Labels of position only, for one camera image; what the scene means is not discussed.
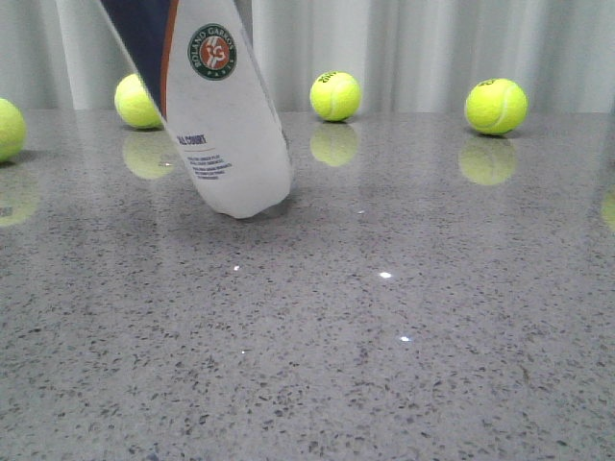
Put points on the white tennis ball can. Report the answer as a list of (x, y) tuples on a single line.
[(197, 64)]

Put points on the yellow tennis ball centre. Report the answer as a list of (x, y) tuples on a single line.
[(335, 96)]

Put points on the yellow tennis ball with lettering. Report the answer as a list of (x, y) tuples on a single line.
[(134, 105)]

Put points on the yellow tennis ball right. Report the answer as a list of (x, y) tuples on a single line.
[(496, 106)]

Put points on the yellow tennis ball far left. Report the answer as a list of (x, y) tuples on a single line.
[(13, 130)]

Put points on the white pleated curtain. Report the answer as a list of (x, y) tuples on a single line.
[(409, 56)]

